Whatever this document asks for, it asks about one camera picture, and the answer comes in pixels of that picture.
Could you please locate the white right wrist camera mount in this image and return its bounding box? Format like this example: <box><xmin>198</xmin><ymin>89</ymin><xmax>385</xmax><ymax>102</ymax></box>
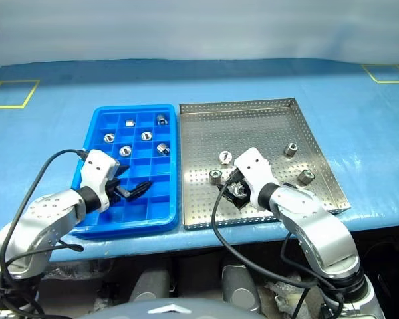
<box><xmin>234</xmin><ymin>147</ymin><xmax>280</xmax><ymax>209</ymax></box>

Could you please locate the perforated metal tray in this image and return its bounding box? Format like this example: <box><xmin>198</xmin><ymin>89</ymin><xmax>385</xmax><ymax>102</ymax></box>
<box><xmin>178</xmin><ymin>97</ymin><xmax>351</xmax><ymax>231</ymax></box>

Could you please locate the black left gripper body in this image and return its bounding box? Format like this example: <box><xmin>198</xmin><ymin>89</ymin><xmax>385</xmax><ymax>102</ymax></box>
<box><xmin>104</xmin><ymin>178</ymin><xmax>130</xmax><ymax>205</ymax></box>

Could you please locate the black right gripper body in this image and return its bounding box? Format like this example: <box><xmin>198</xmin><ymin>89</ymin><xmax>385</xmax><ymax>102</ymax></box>
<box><xmin>234</xmin><ymin>172</ymin><xmax>253</xmax><ymax>200</ymax></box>

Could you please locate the grey rounded housing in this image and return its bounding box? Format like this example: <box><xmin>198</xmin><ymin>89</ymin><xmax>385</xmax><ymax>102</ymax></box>
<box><xmin>132</xmin><ymin>268</ymin><xmax>170</xmax><ymax>303</ymax></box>
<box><xmin>221</xmin><ymin>264</ymin><xmax>262</xmax><ymax>313</ymax></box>

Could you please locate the blue compartment tray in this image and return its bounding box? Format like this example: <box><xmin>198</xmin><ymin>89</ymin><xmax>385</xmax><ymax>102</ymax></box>
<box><xmin>68</xmin><ymin>104</ymin><xmax>180</xmax><ymax>240</ymax></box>

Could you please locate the grey robot chest cover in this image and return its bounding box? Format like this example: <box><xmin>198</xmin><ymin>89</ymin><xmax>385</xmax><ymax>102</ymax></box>
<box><xmin>76</xmin><ymin>297</ymin><xmax>263</xmax><ymax>319</ymax></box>

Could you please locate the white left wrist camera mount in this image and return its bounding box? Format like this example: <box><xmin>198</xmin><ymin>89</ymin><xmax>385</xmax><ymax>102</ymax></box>
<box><xmin>78</xmin><ymin>149</ymin><xmax>120</xmax><ymax>213</ymax></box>

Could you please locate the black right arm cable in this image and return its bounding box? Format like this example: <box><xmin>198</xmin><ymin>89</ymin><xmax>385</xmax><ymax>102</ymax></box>
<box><xmin>211</xmin><ymin>172</ymin><xmax>346</xmax><ymax>319</ymax></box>

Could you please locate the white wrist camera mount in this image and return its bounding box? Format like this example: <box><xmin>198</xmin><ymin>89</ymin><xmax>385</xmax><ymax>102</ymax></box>
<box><xmin>78</xmin><ymin>149</ymin><xmax>120</xmax><ymax>213</ymax></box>
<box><xmin>234</xmin><ymin>147</ymin><xmax>280</xmax><ymax>209</ymax></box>

